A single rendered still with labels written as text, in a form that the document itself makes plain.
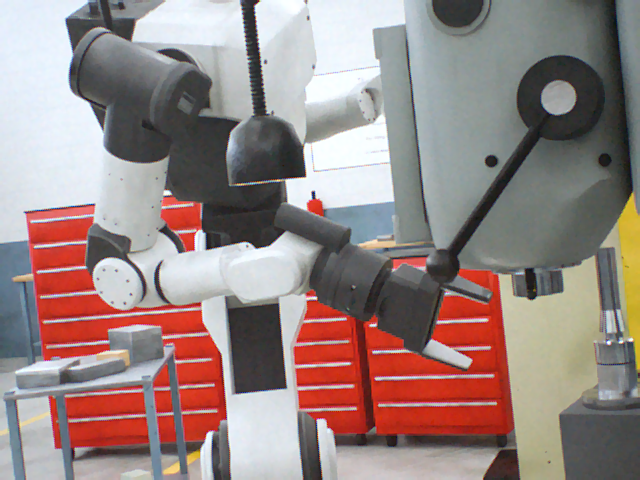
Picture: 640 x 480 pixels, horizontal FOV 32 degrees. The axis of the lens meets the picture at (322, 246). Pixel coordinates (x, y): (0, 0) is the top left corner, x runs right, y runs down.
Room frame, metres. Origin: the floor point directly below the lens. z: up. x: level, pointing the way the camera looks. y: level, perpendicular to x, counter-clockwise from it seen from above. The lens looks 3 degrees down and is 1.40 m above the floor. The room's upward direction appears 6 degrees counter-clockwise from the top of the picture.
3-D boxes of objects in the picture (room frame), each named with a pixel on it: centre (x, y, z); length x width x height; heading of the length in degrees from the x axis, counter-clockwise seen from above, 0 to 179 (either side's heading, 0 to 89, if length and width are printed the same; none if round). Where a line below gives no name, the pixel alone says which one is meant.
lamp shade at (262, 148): (1.05, 0.04, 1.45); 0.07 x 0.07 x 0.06
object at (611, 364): (1.36, -0.34, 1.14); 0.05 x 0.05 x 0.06
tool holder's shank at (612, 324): (1.36, -0.34, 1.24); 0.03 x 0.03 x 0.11
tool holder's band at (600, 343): (1.36, -0.34, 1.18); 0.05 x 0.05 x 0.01
